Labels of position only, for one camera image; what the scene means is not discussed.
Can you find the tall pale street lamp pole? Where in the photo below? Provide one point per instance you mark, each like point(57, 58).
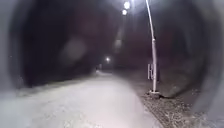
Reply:
point(153, 53)

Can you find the pale grey paved path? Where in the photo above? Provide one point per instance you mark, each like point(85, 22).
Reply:
point(90, 103)

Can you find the dark mass of trees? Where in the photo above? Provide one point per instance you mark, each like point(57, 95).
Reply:
point(60, 40)

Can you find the dark leaf-strewn verge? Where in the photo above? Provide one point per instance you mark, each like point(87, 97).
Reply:
point(173, 110)

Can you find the small pale sign frame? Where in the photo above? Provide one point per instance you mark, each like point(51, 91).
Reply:
point(150, 71)

